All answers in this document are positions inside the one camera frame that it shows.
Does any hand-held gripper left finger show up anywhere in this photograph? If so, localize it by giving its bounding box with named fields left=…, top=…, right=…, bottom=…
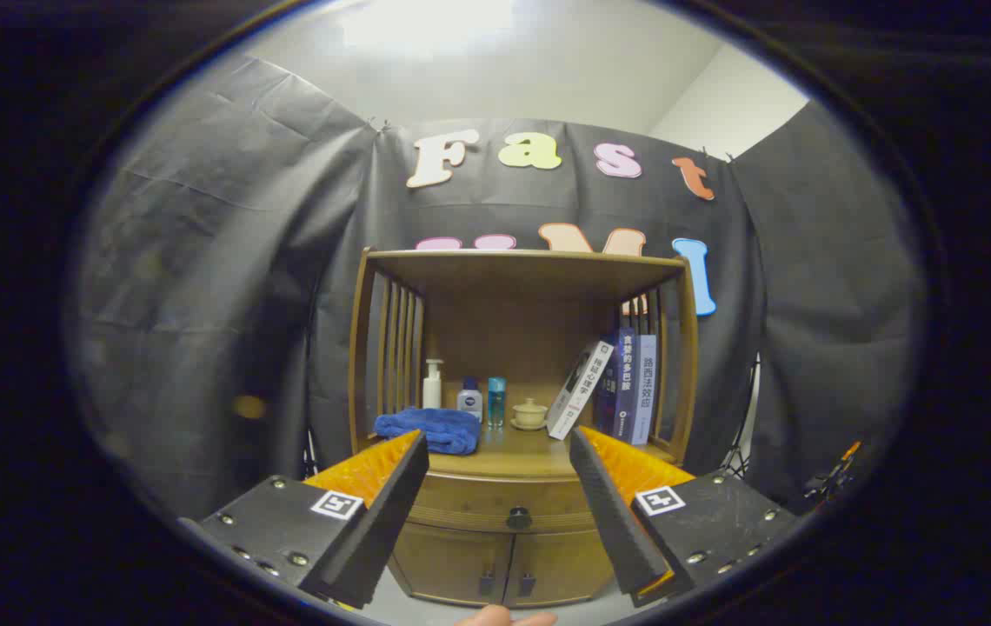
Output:
left=178, top=429, right=431, bottom=611

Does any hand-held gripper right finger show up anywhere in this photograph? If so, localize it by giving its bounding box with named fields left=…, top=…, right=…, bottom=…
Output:
left=569, top=425, right=801, bottom=609

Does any wooden drawer with black knob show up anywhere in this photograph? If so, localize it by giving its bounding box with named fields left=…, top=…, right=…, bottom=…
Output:
left=406, top=469, right=605, bottom=536

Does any wooden cabinet door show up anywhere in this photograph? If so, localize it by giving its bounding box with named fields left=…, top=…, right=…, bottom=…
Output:
left=504, top=529, right=618, bottom=607
left=389, top=520, right=515, bottom=607

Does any wooden countertop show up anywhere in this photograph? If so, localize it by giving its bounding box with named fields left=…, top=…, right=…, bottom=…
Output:
left=356, top=416, right=679, bottom=481

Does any wooden cabinet with slatted sides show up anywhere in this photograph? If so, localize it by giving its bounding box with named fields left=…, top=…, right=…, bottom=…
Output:
left=348, top=247, right=701, bottom=609

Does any folded blue towel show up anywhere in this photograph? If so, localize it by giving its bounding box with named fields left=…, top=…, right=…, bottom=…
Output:
left=374, top=407, right=483, bottom=456

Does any dark blue book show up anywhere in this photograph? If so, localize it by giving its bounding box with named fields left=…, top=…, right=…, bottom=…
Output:
left=593, top=329, right=638, bottom=440

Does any white book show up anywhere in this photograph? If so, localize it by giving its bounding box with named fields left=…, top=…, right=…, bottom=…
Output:
left=546, top=341, right=615, bottom=441

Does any pale blue book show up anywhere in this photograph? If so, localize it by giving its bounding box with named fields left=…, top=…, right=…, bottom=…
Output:
left=630, top=335, right=658, bottom=446

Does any beige lidded teacup with saucer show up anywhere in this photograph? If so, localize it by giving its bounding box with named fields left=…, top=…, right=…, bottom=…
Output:
left=510, top=398, right=549, bottom=431

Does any metal backdrop stand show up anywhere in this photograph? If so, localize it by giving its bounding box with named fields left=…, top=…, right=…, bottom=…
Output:
left=722, top=352, right=762, bottom=479

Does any white bottle with blue cap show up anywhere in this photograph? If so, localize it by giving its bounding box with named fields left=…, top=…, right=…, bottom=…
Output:
left=457, top=376, right=484, bottom=424

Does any black equipment with orange part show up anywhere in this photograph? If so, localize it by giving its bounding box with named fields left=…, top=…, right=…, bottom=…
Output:
left=804, top=442, right=863, bottom=514

